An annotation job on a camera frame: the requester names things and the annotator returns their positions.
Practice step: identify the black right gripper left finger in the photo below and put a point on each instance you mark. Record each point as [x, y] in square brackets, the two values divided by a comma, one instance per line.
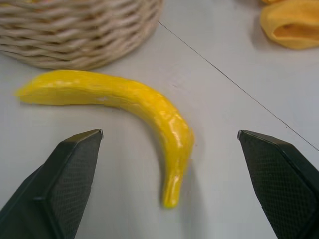
[54, 189]

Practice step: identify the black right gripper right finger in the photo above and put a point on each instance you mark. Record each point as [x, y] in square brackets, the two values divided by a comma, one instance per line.
[281, 184]

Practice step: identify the beige wicker basket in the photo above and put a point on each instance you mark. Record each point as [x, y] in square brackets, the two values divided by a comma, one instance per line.
[74, 32]

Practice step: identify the yellow plastic banana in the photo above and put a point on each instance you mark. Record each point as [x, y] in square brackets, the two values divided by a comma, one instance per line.
[139, 102]

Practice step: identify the orange-yellow cloth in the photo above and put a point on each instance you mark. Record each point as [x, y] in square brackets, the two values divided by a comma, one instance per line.
[290, 25]

